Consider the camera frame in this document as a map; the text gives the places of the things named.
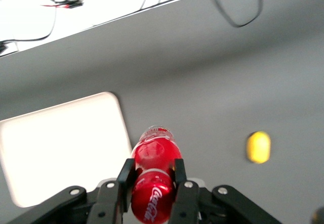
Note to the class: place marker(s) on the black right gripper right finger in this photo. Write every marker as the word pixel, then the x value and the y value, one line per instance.
pixel 181 176

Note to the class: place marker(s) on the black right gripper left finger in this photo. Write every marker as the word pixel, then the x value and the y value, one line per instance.
pixel 126 178

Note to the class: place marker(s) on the red coke bottle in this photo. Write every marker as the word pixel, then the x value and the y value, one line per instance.
pixel 154 173

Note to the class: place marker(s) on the white rectangular tray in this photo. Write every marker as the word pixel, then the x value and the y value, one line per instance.
pixel 63 148

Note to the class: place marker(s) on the yellow oval plastic object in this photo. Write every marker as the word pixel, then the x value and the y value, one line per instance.
pixel 258 147

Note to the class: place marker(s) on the small black floor device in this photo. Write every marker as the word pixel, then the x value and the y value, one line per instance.
pixel 3 48

